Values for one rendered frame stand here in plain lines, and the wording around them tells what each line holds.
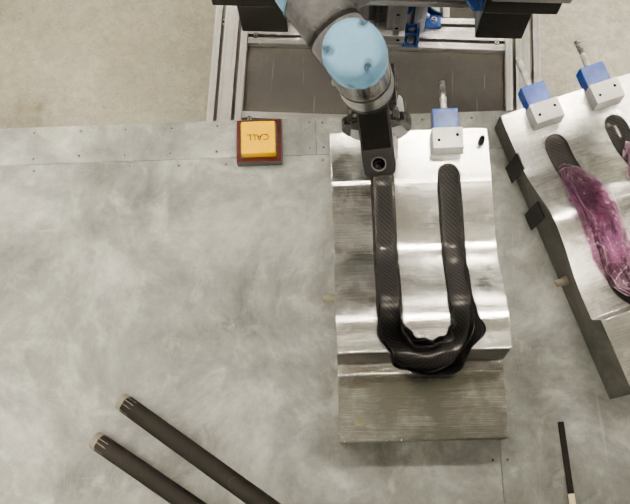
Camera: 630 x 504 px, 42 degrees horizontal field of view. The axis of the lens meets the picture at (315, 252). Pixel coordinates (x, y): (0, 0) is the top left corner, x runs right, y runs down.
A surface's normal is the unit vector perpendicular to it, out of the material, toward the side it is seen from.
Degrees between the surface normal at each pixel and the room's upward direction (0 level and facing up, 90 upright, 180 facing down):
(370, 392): 0
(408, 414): 0
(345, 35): 12
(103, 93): 0
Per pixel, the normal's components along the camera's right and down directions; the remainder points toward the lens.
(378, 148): -0.10, 0.41
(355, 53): -0.18, -0.11
